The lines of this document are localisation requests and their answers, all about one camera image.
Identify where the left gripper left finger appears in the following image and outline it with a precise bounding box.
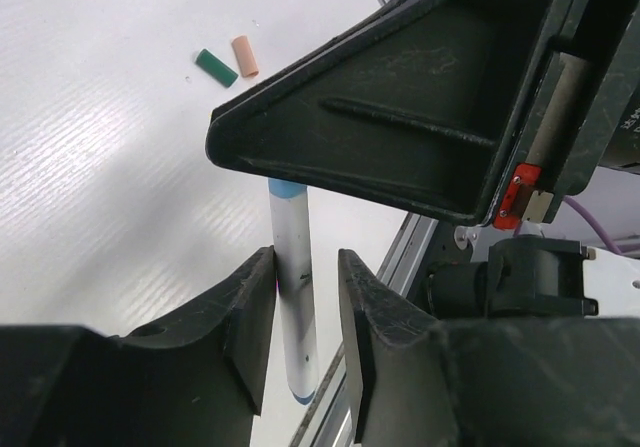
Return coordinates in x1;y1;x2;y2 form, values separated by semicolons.
1;247;276;446

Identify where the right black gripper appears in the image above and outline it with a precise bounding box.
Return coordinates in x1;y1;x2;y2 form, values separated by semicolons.
479;0;639;229

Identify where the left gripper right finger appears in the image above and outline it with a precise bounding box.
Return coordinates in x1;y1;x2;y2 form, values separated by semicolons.
338;249;639;446

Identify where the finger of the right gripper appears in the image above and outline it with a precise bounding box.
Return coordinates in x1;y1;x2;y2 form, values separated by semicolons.
205;0;553;225

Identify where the peach pen cap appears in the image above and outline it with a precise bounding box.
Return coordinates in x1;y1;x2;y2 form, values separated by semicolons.
231;35;259;78

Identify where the green pen cap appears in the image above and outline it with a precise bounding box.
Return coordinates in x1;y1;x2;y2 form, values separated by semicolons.
195;49;238;88

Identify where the aluminium rail frame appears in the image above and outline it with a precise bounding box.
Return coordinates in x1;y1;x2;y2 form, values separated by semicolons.
290;214;444;446

